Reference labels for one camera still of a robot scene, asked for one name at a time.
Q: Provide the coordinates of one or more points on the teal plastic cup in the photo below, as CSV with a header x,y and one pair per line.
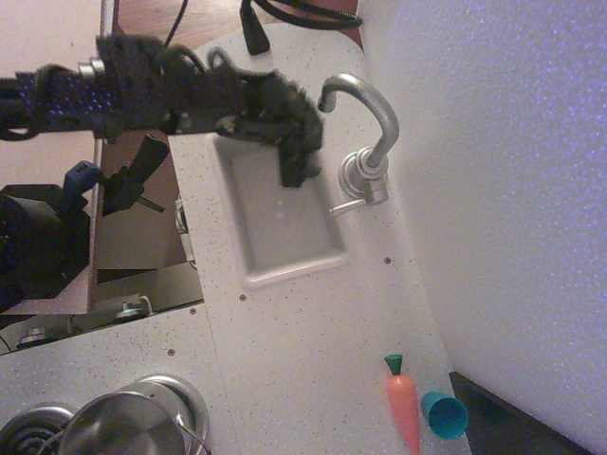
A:
x,y
446,416

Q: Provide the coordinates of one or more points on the orange toy carrot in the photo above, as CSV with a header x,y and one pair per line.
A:
x,y
402,399

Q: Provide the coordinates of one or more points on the white toy sink basin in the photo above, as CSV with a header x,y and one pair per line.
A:
x,y
276,233

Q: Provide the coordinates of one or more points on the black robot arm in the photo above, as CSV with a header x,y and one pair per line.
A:
x,y
137,83

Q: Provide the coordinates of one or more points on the blue black clamp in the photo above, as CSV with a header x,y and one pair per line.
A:
x,y
121,190

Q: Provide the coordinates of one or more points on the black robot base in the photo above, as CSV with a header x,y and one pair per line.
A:
x,y
44,242

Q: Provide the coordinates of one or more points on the silver stove knob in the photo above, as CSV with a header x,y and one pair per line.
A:
x,y
35,337
141,308

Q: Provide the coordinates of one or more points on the silver stove burner coil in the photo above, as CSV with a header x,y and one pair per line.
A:
x,y
36,431

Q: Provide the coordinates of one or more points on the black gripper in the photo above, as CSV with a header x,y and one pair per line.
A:
x,y
265,107

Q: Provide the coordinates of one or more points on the stainless steel pot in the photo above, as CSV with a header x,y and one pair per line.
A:
x,y
157,414

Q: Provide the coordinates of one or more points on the silver stove knob left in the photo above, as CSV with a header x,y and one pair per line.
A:
x,y
35,337

